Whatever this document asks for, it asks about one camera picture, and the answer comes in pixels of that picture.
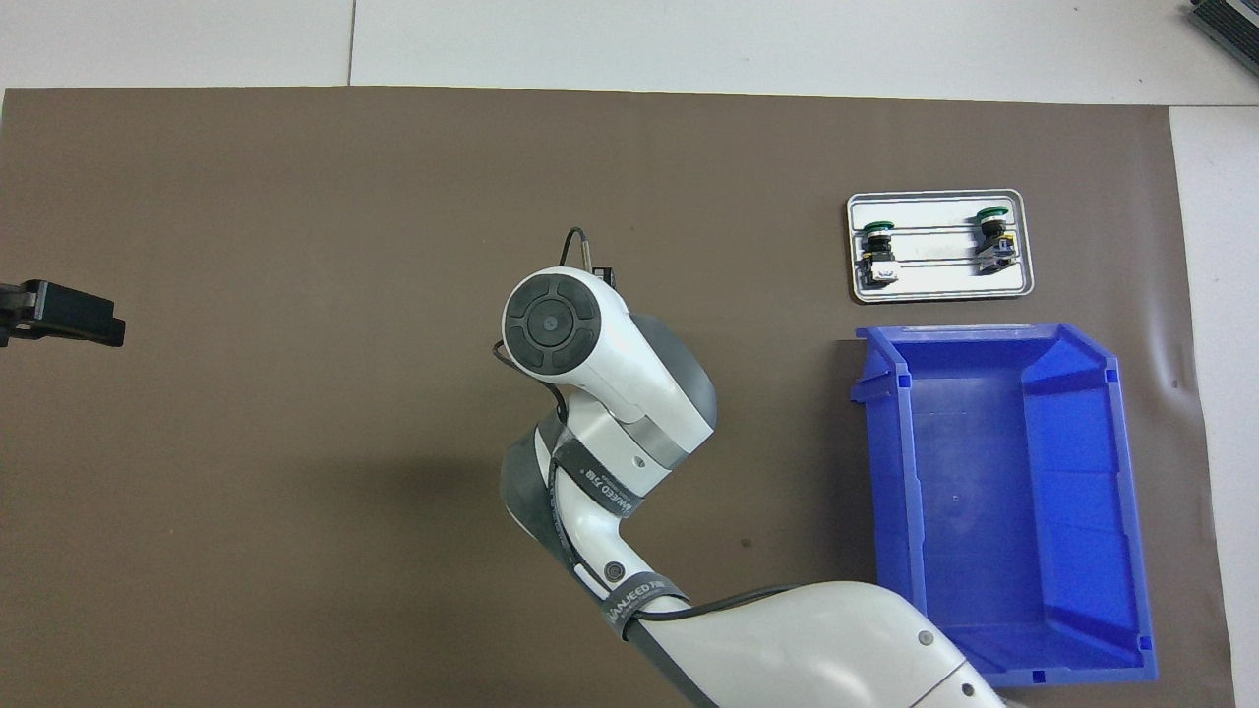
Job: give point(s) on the silver metal tray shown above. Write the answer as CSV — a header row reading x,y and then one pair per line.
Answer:
x,y
939,280

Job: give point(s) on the blue plastic storage bin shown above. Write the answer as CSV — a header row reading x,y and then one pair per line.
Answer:
x,y
984,492

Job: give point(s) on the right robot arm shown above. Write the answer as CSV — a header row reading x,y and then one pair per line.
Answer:
x,y
629,393

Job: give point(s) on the grey ribbed box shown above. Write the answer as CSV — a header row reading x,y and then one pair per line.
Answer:
x,y
1229,20

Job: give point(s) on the green push button switch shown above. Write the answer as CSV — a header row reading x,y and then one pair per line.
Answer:
x,y
877,251
995,241

